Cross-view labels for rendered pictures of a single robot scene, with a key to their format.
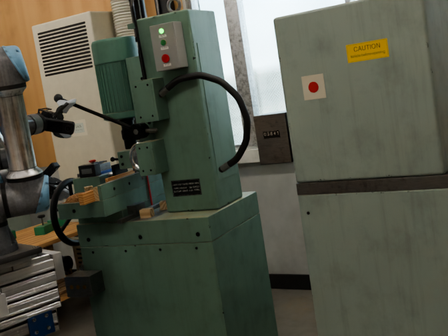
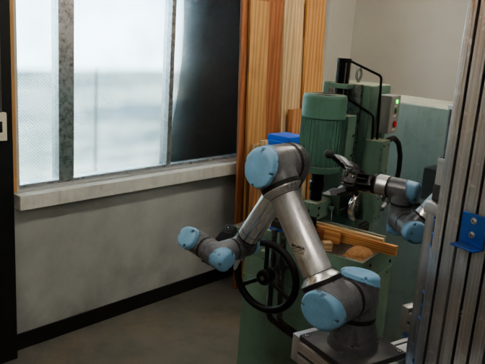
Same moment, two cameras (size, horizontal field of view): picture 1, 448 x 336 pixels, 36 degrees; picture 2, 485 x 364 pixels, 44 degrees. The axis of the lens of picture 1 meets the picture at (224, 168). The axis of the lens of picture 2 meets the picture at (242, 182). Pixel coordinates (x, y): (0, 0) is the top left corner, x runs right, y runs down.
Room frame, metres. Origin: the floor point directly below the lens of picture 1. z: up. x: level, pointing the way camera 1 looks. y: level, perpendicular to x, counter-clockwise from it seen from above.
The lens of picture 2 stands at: (2.69, 2.74, 1.67)
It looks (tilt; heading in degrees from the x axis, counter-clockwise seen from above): 14 degrees down; 278
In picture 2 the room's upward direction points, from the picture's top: 4 degrees clockwise
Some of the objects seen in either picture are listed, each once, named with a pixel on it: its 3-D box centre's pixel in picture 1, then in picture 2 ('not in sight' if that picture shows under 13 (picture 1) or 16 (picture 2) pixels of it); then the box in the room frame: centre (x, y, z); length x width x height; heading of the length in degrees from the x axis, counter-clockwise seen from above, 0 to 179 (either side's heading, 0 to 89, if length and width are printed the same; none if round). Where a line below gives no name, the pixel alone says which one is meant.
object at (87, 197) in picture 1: (129, 183); (324, 232); (2.67, 0.37, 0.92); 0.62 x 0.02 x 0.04; 154
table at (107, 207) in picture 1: (116, 194); (299, 246); (2.76, 0.45, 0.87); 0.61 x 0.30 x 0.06; 154
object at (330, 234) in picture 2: (123, 180); (315, 230); (2.70, 0.40, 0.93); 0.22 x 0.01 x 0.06; 154
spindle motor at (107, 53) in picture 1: (119, 79); (322, 133); (2.72, 0.35, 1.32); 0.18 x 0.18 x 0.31
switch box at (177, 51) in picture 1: (169, 47); (387, 113); (2.45, 0.13, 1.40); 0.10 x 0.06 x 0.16; 64
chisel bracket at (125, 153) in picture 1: (137, 159); (317, 209); (2.71, 0.33, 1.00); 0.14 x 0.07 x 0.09; 64
